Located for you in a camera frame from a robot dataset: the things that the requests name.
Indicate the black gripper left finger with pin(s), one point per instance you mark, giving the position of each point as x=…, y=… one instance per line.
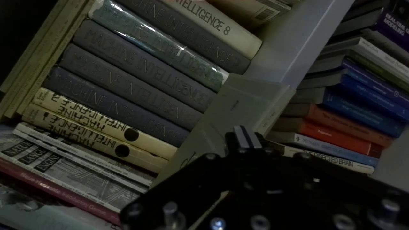
x=238, y=144

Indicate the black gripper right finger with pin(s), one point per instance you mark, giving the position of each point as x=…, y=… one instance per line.
x=256, y=148

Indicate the pale blue-edged book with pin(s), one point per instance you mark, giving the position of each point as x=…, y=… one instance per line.
x=298, y=138

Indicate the red-orange book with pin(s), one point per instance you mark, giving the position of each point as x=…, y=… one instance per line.
x=340, y=138

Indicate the brown-orange book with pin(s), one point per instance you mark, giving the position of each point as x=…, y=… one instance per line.
x=349, y=123

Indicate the blue book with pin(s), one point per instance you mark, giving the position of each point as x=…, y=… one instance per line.
x=362, y=112
x=371, y=91

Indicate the grey Machine Intelligence book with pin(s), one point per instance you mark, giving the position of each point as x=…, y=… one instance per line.
x=141, y=64
x=192, y=33
x=128, y=87
x=115, y=106

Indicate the cream Machine Intelligence 8 book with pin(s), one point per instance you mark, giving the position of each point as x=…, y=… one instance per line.
x=212, y=26

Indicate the green plastic-covered book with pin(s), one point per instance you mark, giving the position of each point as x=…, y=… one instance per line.
x=161, y=46

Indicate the pale patterned book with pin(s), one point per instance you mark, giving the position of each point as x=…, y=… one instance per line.
x=251, y=10

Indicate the cream book with black dot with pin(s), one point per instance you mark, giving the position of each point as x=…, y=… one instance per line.
x=85, y=116
x=77, y=135

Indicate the thin red book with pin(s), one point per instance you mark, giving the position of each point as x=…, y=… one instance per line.
x=85, y=207

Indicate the dark purple book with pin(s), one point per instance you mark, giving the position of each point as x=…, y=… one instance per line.
x=394, y=27

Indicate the teal hardcover book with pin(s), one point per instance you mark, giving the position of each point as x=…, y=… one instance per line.
x=26, y=212

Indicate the grey metal bookcase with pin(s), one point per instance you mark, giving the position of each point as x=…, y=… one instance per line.
x=264, y=84

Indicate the white printed paperback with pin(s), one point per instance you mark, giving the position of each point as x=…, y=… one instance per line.
x=85, y=157
x=64, y=174

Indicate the thin pale green booklet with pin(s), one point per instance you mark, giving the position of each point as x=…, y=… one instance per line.
x=28, y=51
x=54, y=51
x=41, y=51

